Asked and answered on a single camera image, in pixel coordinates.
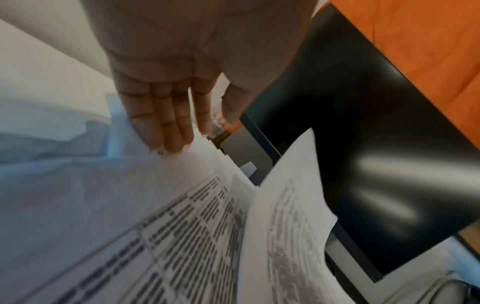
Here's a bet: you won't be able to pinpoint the person's left hand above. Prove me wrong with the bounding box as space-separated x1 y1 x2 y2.
80 0 320 154

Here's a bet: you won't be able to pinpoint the printed white paper sheet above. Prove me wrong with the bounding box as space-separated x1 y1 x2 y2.
0 73 260 304

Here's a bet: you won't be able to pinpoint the clear blue plastic folder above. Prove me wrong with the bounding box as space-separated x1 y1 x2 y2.
84 92 152 159

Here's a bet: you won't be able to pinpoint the black computer monitor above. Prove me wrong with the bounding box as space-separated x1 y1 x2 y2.
239 3 480 283

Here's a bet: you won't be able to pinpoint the curled printed paper page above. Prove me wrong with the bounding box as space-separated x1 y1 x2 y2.
237 127 339 304

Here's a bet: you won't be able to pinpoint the orange cloth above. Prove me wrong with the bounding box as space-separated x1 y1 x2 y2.
330 0 480 149

